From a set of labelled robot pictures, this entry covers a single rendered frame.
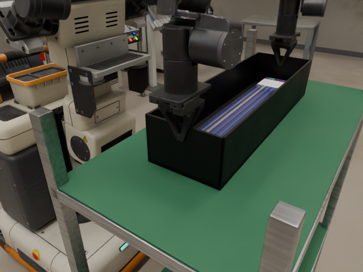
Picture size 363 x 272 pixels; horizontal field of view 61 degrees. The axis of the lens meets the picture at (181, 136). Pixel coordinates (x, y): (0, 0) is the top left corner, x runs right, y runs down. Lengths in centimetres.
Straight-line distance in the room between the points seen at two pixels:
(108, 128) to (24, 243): 69
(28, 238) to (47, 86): 67
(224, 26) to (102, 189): 36
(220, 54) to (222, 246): 28
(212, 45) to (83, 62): 63
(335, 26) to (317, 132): 493
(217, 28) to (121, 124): 78
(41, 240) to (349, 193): 183
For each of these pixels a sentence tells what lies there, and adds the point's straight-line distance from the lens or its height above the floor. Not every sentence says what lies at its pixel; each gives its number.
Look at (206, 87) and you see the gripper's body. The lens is 54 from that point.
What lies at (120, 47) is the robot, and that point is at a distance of 111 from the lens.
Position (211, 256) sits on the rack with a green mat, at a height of 95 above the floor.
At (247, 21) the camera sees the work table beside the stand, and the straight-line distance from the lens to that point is 332.
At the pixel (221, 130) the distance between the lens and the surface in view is 68.
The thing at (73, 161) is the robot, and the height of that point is 60.
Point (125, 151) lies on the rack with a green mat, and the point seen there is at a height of 95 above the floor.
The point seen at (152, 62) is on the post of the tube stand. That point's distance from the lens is 365.
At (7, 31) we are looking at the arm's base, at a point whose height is 117.
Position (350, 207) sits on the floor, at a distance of 221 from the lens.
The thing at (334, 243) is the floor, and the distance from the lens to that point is 194.
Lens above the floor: 132
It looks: 30 degrees down
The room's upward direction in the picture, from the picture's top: straight up
